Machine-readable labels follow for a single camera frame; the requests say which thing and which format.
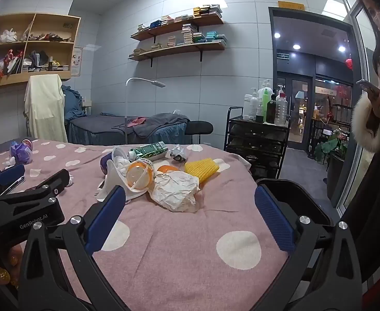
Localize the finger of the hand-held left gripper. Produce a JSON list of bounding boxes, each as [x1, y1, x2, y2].
[[0, 164, 26, 199], [0, 168, 71, 202]]

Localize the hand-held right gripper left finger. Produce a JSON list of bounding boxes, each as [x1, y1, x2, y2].
[[18, 185, 132, 311]]

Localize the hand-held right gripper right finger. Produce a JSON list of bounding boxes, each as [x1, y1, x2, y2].
[[254, 186, 363, 311]]

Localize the purple plastic wrapper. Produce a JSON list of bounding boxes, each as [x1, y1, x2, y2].
[[10, 139, 34, 164]]

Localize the white plastic bag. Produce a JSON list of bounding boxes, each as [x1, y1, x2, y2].
[[95, 146, 149, 202]]

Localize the paper wrapper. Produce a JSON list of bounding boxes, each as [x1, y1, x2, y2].
[[149, 170, 201, 213]]

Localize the person's left hand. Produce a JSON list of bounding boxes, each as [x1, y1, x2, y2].
[[0, 243, 24, 289]]

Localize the dark purple cup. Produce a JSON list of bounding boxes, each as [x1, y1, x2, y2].
[[100, 153, 113, 176]]

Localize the massage bed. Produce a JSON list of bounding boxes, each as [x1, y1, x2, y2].
[[66, 113, 191, 145]]

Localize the cream cloth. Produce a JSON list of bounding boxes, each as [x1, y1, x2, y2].
[[24, 74, 69, 143]]

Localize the pink polka dot blanket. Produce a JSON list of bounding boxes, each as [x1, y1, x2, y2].
[[0, 138, 291, 311]]

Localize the black trolley cart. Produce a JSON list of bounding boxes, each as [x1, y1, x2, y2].
[[226, 106, 291, 181]]

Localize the blue cloth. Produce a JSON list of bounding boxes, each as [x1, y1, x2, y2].
[[62, 85, 87, 121]]

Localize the green drink carton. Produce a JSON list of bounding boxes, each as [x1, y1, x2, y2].
[[128, 140, 169, 162]]

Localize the yellow foam fruit net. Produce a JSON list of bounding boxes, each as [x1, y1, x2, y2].
[[184, 158, 221, 182]]

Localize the potted green plant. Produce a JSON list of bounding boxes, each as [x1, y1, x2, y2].
[[313, 129, 350, 201]]

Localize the crumpled clear plastic wrapper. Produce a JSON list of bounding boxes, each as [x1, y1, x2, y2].
[[170, 144, 188, 163]]

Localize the dark brown bottle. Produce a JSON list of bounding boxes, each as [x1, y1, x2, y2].
[[267, 100, 277, 124]]

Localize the clear bottle red cap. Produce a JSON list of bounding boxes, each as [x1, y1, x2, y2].
[[274, 93, 289, 126]]

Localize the grey blanket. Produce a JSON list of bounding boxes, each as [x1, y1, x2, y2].
[[132, 114, 189, 137]]

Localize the green bottle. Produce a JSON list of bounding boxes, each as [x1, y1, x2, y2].
[[263, 88, 273, 123]]

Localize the black stool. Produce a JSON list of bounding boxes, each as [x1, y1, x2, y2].
[[184, 121, 214, 144]]

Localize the white floor lamp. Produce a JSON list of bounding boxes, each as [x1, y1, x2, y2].
[[125, 77, 166, 145]]

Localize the wooden cubby shelf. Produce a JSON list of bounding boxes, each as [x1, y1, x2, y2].
[[0, 13, 82, 90]]

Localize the yellow door sign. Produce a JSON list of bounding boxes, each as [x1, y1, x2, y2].
[[278, 1, 306, 11]]

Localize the row of colourful boxes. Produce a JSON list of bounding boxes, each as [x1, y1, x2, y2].
[[137, 4, 223, 33]]

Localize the wall poster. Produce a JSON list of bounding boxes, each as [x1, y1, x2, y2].
[[71, 47, 83, 77]]

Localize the wooden wall shelf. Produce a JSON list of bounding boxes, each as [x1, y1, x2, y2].
[[131, 16, 225, 42], [128, 40, 226, 68]]

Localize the wall shelves with boxes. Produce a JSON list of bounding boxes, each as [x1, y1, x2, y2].
[[132, 23, 227, 56]]

